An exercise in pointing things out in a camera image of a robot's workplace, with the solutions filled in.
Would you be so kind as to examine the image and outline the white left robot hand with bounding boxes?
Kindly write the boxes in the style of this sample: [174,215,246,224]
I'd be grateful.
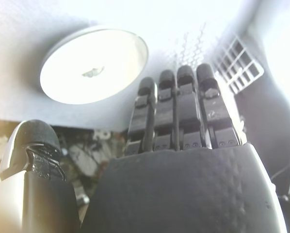
[0,63,288,233]

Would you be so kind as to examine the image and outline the metal wire plate rack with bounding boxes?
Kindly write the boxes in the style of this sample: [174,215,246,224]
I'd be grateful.
[214,31,266,95]

